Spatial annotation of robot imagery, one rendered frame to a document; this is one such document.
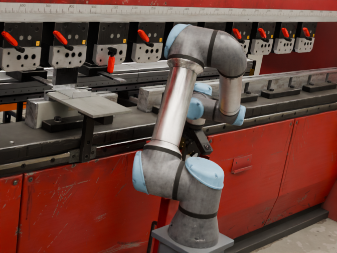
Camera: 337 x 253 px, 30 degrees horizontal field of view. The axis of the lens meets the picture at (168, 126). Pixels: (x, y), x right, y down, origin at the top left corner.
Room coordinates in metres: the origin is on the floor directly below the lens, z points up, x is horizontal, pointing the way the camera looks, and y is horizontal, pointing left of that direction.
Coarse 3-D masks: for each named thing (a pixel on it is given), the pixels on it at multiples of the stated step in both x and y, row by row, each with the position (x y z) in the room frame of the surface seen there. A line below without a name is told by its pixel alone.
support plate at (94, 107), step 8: (48, 96) 2.16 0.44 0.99; (56, 96) 2.15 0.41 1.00; (64, 96) 2.16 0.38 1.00; (96, 96) 2.23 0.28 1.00; (72, 104) 2.08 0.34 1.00; (80, 104) 2.09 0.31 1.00; (88, 104) 2.11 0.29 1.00; (96, 104) 2.13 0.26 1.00; (104, 104) 2.14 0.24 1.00; (112, 104) 2.16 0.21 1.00; (88, 112) 2.02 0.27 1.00; (96, 112) 2.03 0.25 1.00; (104, 112) 2.05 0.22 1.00; (112, 112) 2.06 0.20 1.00; (120, 112) 2.09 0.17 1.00; (128, 112) 2.12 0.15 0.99
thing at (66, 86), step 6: (54, 72) 2.21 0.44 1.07; (60, 72) 2.22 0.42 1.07; (66, 72) 2.24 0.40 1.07; (72, 72) 2.26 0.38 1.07; (54, 78) 2.21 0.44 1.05; (60, 78) 2.22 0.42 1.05; (66, 78) 2.24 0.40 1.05; (72, 78) 2.26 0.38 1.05; (54, 84) 2.21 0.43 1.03; (60, 84) 2.22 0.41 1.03; (66, 84) 2.25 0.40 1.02; (72, 84) 2.27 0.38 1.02
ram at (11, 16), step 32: (0, 0) 1.98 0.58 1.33; (32, 0) 2.07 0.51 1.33; (64, 0) 2.17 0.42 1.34; (96, 0) 2.28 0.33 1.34; (128, 0) 2.39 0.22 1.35; (160, 0) 2.52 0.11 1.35; (192, 0) 2.67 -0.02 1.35; (224, 0) 2.83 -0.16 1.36; (256, 0) 3.01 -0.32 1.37; (288, 0) 3.22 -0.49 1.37; (320, 0) 3.45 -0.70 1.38
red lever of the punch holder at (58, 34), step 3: (54, 33) 2.11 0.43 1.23; (57, 33) 2.11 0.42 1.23; (60, 33) 2.12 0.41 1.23; (57, 36) 2.11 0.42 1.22; (60, 36) 2.12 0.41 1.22; (60, 39) 2.12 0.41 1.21; (63, 39) 2.13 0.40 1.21; (60, 42) 2.14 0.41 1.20; (63, 42) 2.13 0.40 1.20; (66, 42) 2.14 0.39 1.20; (66, 45) 2.14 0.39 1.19; (69, 45) 2.16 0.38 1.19; (66, 48) 2.16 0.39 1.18; (69, 48) 2.15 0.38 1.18; (72, 48) 2.15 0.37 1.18
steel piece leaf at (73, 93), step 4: (60, 92) 2.20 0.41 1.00; (64, 92) 2.21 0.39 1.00; (68, 92) 2.22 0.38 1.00; (72, 92) 2.22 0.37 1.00; (76, 92) 2.16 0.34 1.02; (80, 92) 2.18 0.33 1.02; (84, 92) 2.19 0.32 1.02; (88, 92) 2.21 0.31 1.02; (68, 96) 2.17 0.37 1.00; (72, 96) 2.15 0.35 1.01; (76, 96) 2.17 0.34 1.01; (80, 96) 2.18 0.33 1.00; (84, 96) 2.19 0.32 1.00; (88, 96) 2.21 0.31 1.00
